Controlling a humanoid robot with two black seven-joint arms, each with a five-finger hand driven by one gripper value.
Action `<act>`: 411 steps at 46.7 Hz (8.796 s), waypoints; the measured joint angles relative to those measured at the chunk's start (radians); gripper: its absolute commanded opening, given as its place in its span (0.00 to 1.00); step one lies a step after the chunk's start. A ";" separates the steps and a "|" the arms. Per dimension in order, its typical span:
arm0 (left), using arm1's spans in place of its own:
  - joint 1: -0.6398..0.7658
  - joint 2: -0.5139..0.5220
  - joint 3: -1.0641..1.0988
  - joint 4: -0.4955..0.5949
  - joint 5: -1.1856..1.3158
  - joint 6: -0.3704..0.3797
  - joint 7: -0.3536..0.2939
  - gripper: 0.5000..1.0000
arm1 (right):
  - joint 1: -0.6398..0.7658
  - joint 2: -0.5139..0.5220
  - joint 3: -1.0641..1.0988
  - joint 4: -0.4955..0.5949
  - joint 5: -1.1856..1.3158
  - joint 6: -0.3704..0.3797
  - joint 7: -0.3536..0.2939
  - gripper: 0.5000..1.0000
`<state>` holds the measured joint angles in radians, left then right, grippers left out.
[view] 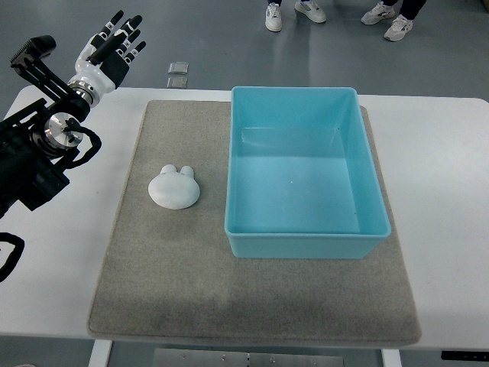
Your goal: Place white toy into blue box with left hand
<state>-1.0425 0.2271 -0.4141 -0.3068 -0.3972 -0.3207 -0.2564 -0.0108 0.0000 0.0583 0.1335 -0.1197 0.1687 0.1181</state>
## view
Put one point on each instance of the white table leg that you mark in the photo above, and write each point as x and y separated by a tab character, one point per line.
100	353
391	358

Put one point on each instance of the white sneaker far left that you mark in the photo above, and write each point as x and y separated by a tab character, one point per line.
273	19

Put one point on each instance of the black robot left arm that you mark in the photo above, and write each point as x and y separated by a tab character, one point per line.
44	139

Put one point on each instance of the white sneaker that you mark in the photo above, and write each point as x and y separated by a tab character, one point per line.
378	13
311	10
273	19
398	29

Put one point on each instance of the white sneaker far right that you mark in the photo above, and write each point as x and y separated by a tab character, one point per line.
398	29

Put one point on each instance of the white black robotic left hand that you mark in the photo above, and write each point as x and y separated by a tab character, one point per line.
106	59

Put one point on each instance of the grey felt mat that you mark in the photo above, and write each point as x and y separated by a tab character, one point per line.
170	275

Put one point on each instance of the white bunny toy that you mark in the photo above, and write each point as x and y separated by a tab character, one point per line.
174	189

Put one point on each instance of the lower floor socket plate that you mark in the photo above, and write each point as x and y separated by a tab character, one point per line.
177	82

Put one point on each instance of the floor socket plate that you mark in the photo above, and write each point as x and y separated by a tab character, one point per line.
178	68
177	82

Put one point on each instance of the black table control panel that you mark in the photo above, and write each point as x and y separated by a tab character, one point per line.
465	356

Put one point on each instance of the right white table leg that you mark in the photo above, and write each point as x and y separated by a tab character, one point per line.
391	358

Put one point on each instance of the blue plastic box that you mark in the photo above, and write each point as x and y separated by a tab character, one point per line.
302	182

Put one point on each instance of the upper floor socket plate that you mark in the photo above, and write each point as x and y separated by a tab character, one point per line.
178	68

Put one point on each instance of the left white table leg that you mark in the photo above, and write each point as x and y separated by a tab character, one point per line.
100	353

